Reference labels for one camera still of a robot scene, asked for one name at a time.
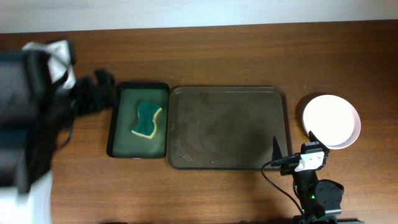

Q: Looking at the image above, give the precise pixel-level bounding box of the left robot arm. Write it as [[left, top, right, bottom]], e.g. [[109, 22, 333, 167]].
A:
[[1, 70, 116, 223]]

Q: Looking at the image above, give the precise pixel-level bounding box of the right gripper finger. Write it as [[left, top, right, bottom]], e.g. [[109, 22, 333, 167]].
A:
[[272, 136, 282, 161], [308, 131, 330, 154]]

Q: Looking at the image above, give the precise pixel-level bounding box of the green tray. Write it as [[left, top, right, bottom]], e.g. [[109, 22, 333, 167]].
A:
[[107, 82, 169, 158]]

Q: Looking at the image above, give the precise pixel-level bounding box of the white plate with stain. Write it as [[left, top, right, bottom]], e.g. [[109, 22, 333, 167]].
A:
[[313, 130, 361, 150]]

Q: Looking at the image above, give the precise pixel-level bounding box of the green yellow sponge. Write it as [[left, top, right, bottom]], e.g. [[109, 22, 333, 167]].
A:
[[131, 101, 162, 139]]

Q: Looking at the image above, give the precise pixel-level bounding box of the dark brown tray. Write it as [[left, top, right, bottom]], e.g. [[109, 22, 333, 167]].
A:
[[166, 86, 292, 170]]

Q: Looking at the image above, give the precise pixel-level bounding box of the pink-white plate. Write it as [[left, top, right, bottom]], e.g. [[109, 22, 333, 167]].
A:
[[302, 95, 361, 135]]

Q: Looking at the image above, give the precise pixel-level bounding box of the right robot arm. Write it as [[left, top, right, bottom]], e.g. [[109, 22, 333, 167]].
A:
[[268, 132, 344, 223]]

